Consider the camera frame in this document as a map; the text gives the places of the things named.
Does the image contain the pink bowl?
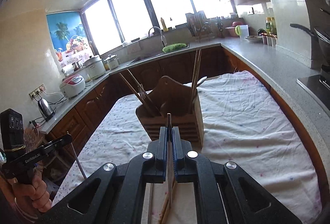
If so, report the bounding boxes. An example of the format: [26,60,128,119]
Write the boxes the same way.
[225,21,244,37]

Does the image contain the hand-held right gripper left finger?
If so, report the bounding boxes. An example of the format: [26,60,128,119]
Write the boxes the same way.
[39,126,169,224]

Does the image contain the paper towel roll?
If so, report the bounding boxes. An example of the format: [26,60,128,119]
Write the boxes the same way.
[61,63,76,75]

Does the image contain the wooden utensil holder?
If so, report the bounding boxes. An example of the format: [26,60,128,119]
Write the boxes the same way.
[135,76,205,149]

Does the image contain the pink and white rice cooker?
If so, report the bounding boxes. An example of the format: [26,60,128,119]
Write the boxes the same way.
[59,75,86,99]

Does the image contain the stainless steel chopstick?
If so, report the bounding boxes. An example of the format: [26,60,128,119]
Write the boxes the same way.
[66,132,87,180]

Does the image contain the tropical beach wall poster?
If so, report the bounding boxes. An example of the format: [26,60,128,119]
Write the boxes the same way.
[46,9,94,68]

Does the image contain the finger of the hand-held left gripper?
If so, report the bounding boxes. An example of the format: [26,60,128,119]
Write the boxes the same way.
[38,134,73,159]

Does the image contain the chrome kitchen faucet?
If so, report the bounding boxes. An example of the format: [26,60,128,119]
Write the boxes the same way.
[148,26,167,48]

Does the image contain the green plastic basket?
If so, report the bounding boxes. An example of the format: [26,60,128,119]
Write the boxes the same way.
[162,43,188,53]

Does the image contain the white pitcher with green handle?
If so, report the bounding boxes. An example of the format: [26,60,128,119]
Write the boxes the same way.
[235,25,250,38]

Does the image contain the pile of wooden chopsticks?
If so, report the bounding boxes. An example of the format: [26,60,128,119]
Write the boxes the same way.
[159,180,179,224]

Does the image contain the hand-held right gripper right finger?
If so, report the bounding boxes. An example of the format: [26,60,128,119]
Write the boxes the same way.
[171,126,303,224]

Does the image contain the wall power outlet strip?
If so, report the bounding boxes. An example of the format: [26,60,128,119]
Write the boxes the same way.
[29,84,47,99]

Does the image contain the grey kitchen countertop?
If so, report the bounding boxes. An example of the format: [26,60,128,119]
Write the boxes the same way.
[39,38,330,152]

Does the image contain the stainless steel electric kettle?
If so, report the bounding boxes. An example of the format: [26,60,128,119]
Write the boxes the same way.
[37,98,57,122]

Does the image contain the wooden base cabinets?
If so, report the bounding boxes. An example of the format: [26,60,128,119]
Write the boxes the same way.
[48,46,324,163]

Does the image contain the large white rice cooker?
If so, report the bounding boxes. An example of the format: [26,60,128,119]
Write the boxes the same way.
[82,55,107,80]

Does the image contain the black wok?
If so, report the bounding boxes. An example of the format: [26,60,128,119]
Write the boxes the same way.
[289,9,330,66]

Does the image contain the gas stove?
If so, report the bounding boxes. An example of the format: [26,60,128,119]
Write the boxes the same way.
[296,64,330,108]

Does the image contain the person's left hand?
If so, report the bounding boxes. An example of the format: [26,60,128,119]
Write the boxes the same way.
[12,169,53,214]

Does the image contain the metal dish rack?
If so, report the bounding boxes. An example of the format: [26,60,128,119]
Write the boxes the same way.
[185,11,214,42]

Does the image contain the white floral tablecloth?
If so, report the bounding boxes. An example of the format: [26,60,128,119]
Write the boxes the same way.
[52,71,323,224]

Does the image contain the small white electric cooker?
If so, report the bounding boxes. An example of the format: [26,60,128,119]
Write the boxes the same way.
[104,54,121,70]

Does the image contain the stainless steel fork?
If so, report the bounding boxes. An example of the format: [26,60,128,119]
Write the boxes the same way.
[138,84,160,116]

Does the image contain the wooden chopstick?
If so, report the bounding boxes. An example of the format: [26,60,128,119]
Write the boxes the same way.
[188,49,199,109]
[119,72,154,117]
[127,69,160,115]
[166,113,173,200]
[191,49,202,90]

